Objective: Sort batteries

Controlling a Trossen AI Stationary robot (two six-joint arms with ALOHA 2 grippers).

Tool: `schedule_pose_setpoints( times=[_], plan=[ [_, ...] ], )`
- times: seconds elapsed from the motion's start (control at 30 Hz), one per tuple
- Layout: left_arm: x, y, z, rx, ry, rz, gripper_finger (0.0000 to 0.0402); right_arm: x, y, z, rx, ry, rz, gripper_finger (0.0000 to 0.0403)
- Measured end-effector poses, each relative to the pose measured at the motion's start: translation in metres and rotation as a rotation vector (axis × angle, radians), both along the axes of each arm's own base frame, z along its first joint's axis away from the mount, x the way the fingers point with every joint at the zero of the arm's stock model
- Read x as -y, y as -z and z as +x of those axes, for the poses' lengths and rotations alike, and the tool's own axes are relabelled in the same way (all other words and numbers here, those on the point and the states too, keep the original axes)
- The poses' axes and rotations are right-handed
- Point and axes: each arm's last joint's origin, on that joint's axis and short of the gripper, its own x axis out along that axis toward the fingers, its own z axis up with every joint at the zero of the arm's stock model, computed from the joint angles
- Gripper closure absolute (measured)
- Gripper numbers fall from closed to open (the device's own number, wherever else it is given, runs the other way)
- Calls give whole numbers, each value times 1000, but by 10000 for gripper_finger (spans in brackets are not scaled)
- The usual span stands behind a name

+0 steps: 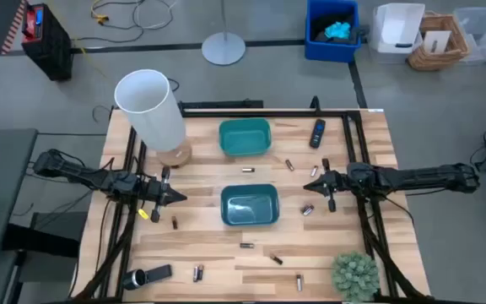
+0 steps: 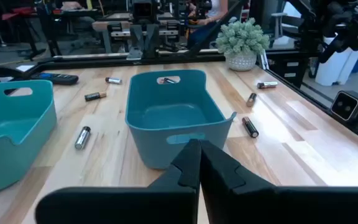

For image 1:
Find black remote control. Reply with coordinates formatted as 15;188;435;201
309;118;327;149

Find black desk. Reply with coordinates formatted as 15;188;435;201
0;128;40;258

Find dark teal plastic bin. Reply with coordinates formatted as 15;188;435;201
220;183;281;227

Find white plastic bin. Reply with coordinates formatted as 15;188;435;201
369;3;426;65

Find black floor cable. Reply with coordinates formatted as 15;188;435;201
73;0;176;44

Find white floor cable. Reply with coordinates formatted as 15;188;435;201
132;0;179;30

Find green artificial plant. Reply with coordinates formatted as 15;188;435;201
331;251;381;303

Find black camcorder with silver lens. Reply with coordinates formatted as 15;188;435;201
121;263;173;292

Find black cloth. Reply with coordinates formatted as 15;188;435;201
312;12;371;46

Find black and red case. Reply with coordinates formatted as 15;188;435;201
20;3;75;82

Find blue plastic bin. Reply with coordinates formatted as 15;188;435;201
304;0;363;63

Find yellow hanging cord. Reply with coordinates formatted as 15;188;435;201
72;37;111;81

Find white card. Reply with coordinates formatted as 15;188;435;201
423;30;453;55

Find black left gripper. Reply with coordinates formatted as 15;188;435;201
143;166;188;224

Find light teal plastic bin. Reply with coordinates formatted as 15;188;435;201
219;117;273;158

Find black low platform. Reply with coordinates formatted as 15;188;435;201
1;209;89;259

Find yellow cable with plug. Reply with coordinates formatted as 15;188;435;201
89;0;111;24

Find grey round-base floor stand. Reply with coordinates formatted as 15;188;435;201
201;0;247;67

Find black metal table frame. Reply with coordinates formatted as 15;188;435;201
70;95;436;304

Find turquoise cloth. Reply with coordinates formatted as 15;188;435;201
324;21;353;41

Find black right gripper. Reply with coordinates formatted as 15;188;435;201
303;159;350;214

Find wicker basket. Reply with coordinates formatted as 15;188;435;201
406;11;473;72

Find long black bar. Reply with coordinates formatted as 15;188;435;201
177;99;265;111

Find white shade wooden base lamp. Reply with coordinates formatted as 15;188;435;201
113;68;193;169

